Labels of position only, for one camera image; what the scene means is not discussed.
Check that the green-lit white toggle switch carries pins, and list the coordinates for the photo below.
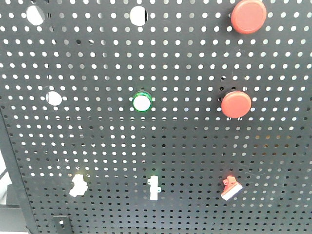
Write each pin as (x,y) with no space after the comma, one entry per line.
(154,187)

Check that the green illuminated push button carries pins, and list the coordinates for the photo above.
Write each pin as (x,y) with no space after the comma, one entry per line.
(142,101)

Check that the left black pegboard clamp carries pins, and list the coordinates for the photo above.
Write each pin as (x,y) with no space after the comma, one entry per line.
(62,224)

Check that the upper red mushroom button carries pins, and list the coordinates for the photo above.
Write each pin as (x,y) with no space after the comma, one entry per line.
(248,16)

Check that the red toggle switch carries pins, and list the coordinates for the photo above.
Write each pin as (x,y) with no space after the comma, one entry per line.
(231,187)

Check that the black perforated pegboard panel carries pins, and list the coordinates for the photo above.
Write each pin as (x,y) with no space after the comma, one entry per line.
(68,72)

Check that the yellow-lit white toggle switch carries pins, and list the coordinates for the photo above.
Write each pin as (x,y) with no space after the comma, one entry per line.
(80,186)

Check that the black tray on desk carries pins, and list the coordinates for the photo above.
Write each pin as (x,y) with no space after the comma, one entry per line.
(11,216)

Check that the red mushroom button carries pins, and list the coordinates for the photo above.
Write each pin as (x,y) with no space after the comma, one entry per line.
(248,16)
(236,104)

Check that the lower red mushroom button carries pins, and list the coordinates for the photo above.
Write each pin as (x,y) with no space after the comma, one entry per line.
(236,104)

